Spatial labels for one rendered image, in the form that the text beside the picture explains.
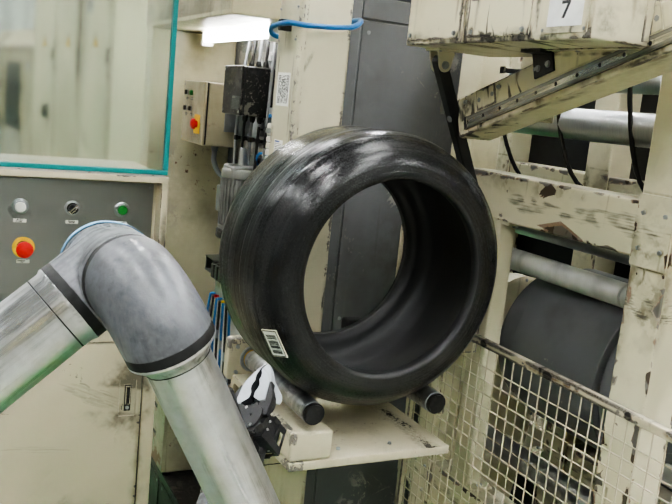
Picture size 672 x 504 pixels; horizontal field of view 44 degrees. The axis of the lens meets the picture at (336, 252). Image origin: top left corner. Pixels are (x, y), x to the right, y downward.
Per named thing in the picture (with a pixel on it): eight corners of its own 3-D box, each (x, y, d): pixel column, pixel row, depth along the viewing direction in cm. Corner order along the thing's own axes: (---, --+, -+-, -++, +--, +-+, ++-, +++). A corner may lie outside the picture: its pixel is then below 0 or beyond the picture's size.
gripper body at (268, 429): (252, 430, 147) (232, 490, 139) (228, 401, 142) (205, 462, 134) (289, 426, 144) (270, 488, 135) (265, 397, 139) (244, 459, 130)
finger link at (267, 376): (279, 380, 151) (265, 423, 144) (263, 360, 147) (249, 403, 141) (294, 378, 149) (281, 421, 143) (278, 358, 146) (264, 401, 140)
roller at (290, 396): (241, 367, 188) (243, 348, 187) (260, 366, 190) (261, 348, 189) (302, 427, 158) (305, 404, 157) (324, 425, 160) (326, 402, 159)
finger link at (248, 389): (265, 382, 152) (251, 424, 146) (249, 362, 149) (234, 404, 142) (279, 380, 151) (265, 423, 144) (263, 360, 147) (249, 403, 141)
